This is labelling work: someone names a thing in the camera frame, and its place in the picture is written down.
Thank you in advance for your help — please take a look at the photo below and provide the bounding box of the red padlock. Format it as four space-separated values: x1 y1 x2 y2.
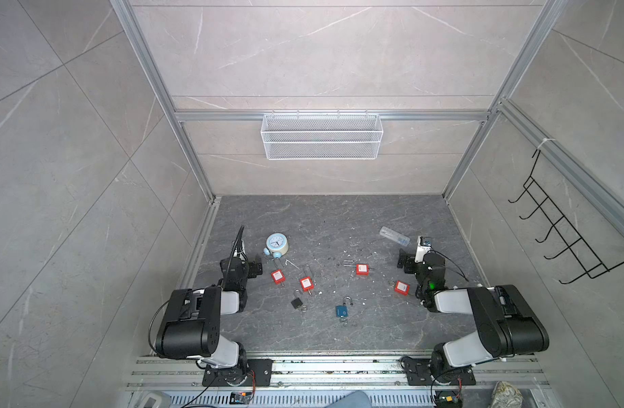
271 258 286 286
394 280 410 296
299 265 315 295
343 259 369 276

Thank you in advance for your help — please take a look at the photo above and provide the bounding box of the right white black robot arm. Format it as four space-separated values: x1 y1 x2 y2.
397 249 550 385

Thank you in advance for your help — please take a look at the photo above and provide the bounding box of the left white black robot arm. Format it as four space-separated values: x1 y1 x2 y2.
147 255 263 386

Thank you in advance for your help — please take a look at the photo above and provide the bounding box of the silver allen key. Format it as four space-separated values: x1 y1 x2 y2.
285 259 300 270

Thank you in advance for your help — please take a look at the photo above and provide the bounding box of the small black padlock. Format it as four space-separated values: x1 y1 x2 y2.
291 289 308 313

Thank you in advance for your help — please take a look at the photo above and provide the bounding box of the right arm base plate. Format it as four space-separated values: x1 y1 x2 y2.
400 356 476 387

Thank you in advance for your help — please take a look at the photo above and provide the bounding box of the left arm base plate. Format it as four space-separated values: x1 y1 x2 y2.
202 359 274 387

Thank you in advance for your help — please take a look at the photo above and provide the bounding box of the white wire mesh basket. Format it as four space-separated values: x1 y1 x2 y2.
260 113 384 161

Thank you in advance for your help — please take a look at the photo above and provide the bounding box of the black wire hook rack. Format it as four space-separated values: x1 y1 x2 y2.
507 149 624 286

